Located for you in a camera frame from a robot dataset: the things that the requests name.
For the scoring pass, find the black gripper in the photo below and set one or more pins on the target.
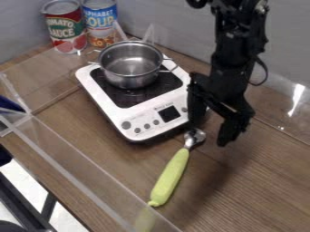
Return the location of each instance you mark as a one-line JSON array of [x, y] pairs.
[[220, 91]]

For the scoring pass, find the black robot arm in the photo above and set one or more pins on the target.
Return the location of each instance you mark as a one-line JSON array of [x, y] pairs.
[[240, 42]]

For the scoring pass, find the white and black stove top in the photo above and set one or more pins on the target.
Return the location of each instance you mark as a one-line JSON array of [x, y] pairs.
[[142, 113]]

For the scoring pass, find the silver metal pot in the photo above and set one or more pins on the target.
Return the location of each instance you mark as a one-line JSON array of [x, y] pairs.
[[131, 64]]

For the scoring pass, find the alphabet soup can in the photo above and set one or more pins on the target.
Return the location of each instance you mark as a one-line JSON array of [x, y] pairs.
[[101, 14]]

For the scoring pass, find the tomato sauce can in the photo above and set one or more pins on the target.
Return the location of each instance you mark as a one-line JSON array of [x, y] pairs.
[[65, 20]]

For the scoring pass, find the clear acrylic barrier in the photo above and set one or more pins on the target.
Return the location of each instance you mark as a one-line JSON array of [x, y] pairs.
[[111, 170]]

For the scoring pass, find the green handled ice cream scoop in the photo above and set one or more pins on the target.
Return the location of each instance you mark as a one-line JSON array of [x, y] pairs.
[[174, 169]]

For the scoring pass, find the black table frame leg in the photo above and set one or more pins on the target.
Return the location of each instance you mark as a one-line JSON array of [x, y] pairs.
[[34, 221]]

